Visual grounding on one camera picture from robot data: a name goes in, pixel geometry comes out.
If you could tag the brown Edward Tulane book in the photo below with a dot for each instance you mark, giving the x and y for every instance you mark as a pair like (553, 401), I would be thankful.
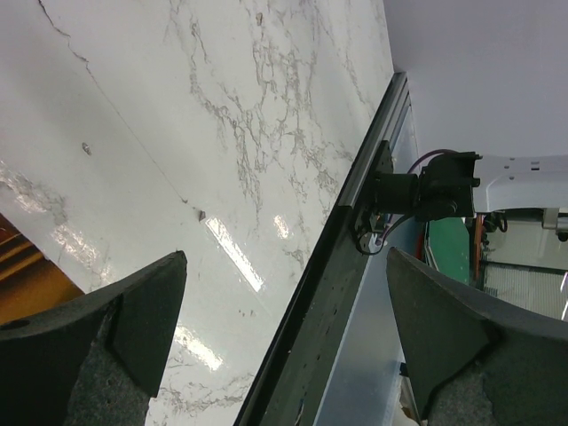
(30, 283)

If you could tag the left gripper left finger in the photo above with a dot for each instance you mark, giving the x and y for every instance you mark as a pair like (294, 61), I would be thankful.
(98, 359)

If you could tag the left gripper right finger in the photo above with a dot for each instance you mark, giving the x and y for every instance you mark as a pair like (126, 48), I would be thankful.
(473, 359)

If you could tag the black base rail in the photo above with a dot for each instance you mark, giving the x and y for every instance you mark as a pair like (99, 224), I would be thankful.
(291, 381)

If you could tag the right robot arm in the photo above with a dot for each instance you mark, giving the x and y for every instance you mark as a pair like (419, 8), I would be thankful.
(456, 184)

